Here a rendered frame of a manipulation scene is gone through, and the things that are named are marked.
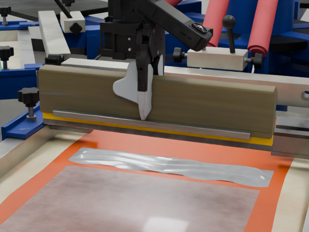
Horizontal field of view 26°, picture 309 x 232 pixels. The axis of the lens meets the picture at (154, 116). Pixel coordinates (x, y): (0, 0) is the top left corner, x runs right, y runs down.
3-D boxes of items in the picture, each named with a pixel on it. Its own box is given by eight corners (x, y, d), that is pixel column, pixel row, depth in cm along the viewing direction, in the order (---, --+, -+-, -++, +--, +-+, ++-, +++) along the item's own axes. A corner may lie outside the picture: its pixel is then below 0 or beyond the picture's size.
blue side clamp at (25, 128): (27, 165, 121) (25, 129, 119) (3, 162, 123) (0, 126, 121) (92, 114, 148) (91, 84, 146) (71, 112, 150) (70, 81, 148)
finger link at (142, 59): (142, 88, 104) (145, 31, 102) (153, 89, 103) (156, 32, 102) (132, 92, 99) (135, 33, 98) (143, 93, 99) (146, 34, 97)
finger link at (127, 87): (115, 116, 106) (118, 57, 104) (151, 120, 104) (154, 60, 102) (108, 119, 103) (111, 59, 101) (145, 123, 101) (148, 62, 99)
